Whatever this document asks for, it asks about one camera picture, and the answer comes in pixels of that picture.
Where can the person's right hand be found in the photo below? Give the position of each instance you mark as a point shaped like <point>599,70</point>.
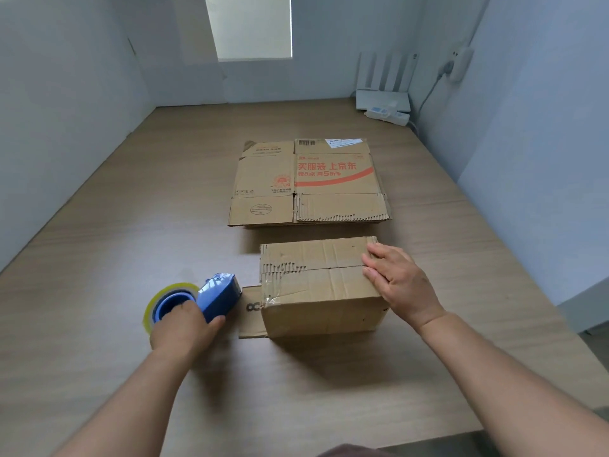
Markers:
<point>404,285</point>

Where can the person's left hand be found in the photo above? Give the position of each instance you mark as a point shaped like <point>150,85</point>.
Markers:
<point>183,333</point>

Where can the clear yellowish tape roll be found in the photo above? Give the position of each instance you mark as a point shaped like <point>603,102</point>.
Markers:
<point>148,314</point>

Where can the blue tape dispenser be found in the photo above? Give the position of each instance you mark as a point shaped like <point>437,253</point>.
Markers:
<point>221,292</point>

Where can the small brown cardboard box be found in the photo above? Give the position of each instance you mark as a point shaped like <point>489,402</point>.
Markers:
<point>319,299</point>

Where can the stack of cardboard boxes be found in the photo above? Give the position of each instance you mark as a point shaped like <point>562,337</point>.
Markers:
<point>271,225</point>

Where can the red-printed cardboard box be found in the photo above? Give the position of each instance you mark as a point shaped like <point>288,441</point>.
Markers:
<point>266,180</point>

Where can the person's left forearm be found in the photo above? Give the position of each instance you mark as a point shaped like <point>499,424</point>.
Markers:
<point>123,414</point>

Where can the person's right forearm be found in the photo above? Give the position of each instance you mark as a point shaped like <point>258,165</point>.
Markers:
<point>499,390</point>

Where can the white power strip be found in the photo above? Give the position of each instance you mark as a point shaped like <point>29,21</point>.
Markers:
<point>397,119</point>

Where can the white router with antennas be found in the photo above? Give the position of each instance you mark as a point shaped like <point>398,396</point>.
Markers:
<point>380,99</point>

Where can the bright window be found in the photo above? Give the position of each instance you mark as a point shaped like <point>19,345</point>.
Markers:
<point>252,23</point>

